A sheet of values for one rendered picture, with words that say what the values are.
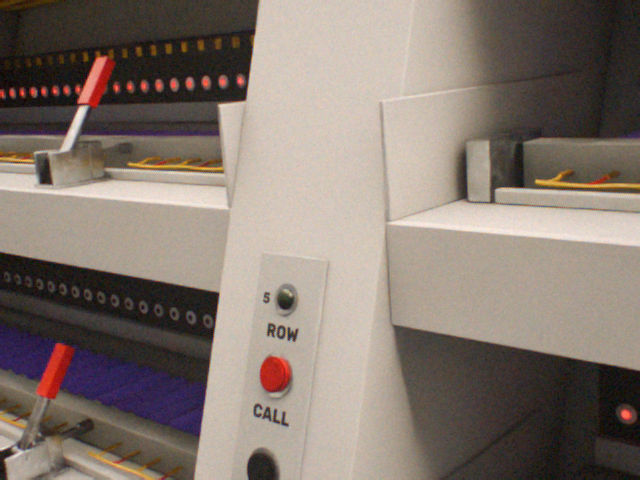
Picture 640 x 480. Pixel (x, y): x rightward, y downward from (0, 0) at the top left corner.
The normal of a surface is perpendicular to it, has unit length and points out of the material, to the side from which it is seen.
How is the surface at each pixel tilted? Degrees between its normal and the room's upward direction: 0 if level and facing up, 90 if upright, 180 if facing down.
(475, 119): 90
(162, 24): 90
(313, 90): 90
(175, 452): 108
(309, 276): 90
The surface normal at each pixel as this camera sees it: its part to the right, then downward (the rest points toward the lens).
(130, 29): -0.65, -0.11
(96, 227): -0.66, 0.20
